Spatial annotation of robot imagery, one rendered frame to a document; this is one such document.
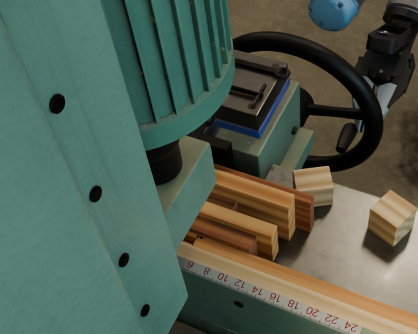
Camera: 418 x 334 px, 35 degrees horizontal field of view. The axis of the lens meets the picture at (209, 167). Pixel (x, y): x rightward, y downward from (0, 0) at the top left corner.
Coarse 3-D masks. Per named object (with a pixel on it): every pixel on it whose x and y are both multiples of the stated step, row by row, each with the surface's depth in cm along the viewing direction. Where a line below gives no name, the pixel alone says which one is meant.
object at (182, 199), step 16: (192, 144) 68; (208, 144) 68; (192, 160) 67; (208, 160) 69; (176, 176) 66; (192, 176) 66; (208, 176) 70; (160, 192) 65; (176, 192) 65; (192, 192) 68; (208, 192) 72; (176, 208) 65; (192, 208) 69; (176, 224) 66; (176, 240) 67
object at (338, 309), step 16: (192, 256) 73; (208, 256) 73; (224, 272) 72; (240, 272) 72; (256, 272) 71; (272, 288) 70; (288, 288) 70; (304, 288) 70; (320, 304) 68; (336, 304) 68; (352, 320) 67; (368, 320) 67; (384, 320) 66
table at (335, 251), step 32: (288, 160) 90; (352, 192) 82; (320, 224) 80; (352, 224) 79; (416, 224) 78; (288, 256) 78; (320, 256) 77; (352, 256) 77; (384, 256) 76; (416, 256) 76; (352, 288) 74; (384, 288) 74; (416, 288) 74; (224, 320) 78
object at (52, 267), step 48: (0, 48) 25; (0, 96) 26; (0, 144) 27; (48, 144) 30; (0, 192) 28; (48, 192) 31; (0, 240) 28; (48, 240) 32; (96, 240) 36; (0, 288) 30; (48, 288) 33; (96, 288) 38
